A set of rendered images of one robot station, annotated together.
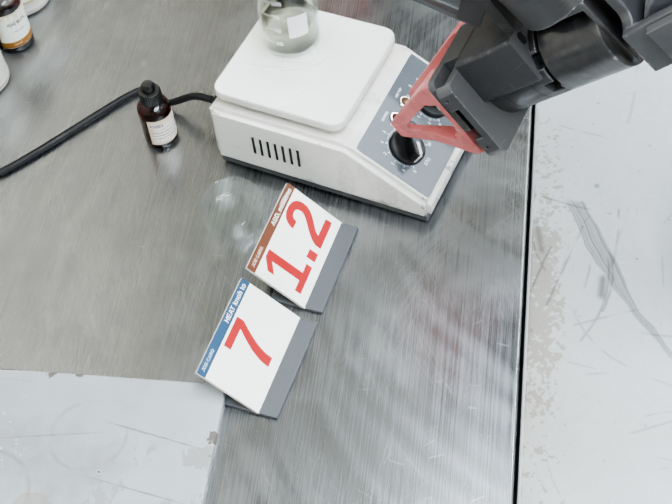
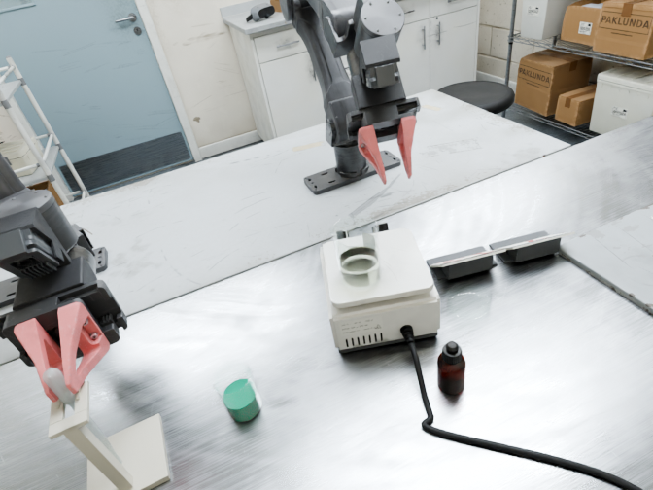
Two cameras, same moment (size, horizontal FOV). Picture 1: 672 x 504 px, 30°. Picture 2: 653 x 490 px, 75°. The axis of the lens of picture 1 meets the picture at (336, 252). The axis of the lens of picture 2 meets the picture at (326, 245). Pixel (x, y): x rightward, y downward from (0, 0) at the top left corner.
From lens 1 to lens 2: 1.13 m
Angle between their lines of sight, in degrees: 76
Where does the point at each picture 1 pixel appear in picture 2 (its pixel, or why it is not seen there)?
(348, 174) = not seen: hidden behind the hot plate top
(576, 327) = (409, 192)
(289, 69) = (387, 263)
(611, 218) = (351, 206)
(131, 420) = (617, 262)
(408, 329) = (458, 224)
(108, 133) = (479, 421)
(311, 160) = not seen: hidden behind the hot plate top
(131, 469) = (633, 247)
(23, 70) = not seen: outside the picture
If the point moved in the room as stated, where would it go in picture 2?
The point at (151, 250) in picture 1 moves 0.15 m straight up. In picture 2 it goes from (530, 328) to (549, 227)
